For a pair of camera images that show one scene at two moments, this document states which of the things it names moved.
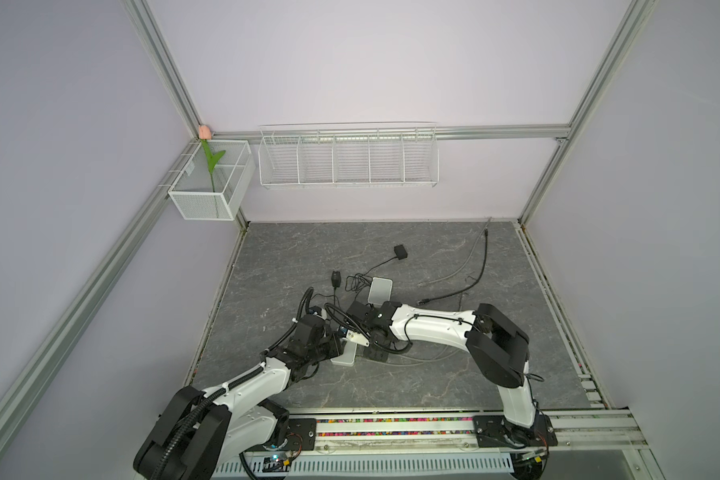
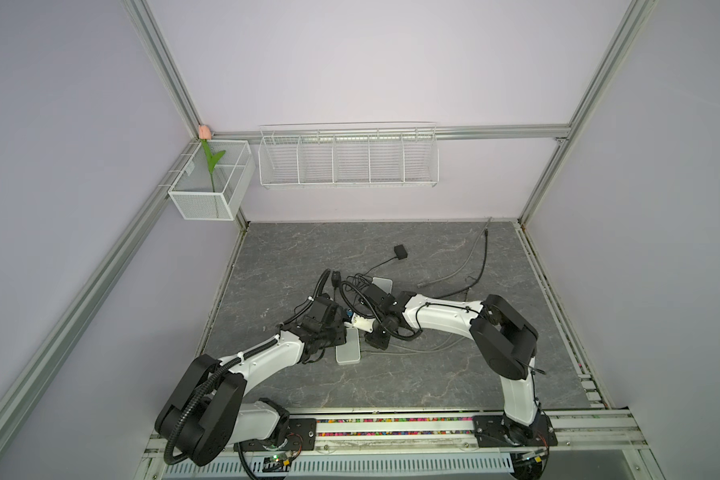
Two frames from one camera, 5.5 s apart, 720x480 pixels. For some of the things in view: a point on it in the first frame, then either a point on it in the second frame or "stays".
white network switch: [347, 358] stays
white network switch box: [380, 291] stays
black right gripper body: [375, 352] to [378, 336]
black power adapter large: [335, 281] stays
